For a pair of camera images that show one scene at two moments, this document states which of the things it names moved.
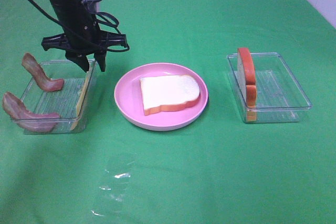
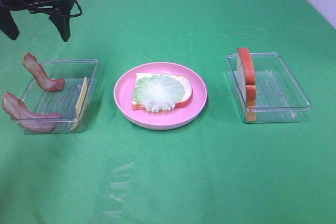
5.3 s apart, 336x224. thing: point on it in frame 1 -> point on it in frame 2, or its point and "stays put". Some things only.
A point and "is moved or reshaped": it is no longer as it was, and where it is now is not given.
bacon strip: x=50 y=84 stays put
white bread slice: x=169 y=93 is moved or reshaped
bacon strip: x=42 y=123 stays put
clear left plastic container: x=71 y=102 stays put
